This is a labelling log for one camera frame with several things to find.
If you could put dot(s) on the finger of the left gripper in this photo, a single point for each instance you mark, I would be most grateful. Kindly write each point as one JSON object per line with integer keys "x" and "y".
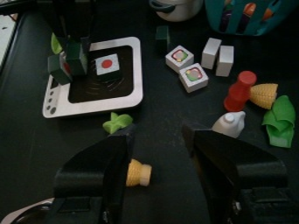
{"x": 86, "y": 45}
{"x": 61, "y": 32}

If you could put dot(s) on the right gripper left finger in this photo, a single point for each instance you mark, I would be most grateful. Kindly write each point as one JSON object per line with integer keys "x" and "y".
{"x": 94, "y": 175}

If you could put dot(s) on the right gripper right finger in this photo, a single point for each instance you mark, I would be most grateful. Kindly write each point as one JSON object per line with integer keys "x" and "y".
{"x": 238, "y": 175}

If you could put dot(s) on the dark green sushi piece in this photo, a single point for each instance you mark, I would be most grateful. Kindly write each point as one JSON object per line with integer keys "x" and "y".
{"x": 77, "y": 59}

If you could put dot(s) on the white sushi piece red dot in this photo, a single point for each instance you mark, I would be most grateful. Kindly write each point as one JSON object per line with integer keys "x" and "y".
{"x": 108, "y": 66}

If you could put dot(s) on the green sushi piece red centre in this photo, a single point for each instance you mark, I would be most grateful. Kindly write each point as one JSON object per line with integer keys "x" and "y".
{"x": 58, "y": 70}

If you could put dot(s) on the yellow corn end piece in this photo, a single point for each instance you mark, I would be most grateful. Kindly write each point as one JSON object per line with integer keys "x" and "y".
{"x": 138, "y": 174}

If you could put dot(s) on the white sushi roll pink-green filling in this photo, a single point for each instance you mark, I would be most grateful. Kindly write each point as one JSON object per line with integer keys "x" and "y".
{"x": 180, "y": 57}

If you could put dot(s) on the white sushi roll green filling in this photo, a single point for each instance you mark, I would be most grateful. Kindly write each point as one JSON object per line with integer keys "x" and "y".
{"x": 194, "y": 77}

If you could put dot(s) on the light green leaf toy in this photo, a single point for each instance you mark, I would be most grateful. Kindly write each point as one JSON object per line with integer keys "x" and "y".
{"x": 56, "y": 44}

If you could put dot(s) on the white board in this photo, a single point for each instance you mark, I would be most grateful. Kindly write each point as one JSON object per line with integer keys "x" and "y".
{"x": 6, "y": 38}

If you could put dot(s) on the white toy bottle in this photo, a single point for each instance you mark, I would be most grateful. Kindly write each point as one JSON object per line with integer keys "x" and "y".
{"x": 230, "y": 124}

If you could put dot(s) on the light green star-shaped toy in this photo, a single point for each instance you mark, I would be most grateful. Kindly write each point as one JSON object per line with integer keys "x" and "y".
{"x": 117, "y": 122}

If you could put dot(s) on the dark green block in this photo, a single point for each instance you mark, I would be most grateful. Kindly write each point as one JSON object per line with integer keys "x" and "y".
{"x": 162, "y": 38}

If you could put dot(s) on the green corn husk toy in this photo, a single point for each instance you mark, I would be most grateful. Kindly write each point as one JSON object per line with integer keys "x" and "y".
{"x": 281, "y": 122}

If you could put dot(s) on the white toy pot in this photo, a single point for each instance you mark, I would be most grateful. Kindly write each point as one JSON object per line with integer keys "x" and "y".
{"x": 177, "y": 10}

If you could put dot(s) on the yellow toy corn cob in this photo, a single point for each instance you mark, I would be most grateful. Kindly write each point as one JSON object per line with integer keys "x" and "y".
{"x": 265, "y": 94}

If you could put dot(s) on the red toy bottle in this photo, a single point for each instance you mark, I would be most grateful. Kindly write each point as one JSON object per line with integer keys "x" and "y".
{"x": 240, "y": 92}

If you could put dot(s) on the white rectangular block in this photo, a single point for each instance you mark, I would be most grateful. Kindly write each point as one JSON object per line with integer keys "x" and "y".
{"x": 225, "y": 60}
{"x": 212, "y": 53}

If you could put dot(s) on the purple toy food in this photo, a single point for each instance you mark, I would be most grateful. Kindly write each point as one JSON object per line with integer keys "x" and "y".
{"x": 226, "y": 16}

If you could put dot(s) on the teal toy basket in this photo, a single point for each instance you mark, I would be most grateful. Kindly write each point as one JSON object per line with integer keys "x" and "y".
{"x": 253, "y": 24}

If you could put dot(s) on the orange toy food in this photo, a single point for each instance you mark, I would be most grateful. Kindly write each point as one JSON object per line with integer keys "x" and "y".
{"x": 250, "y": 8}

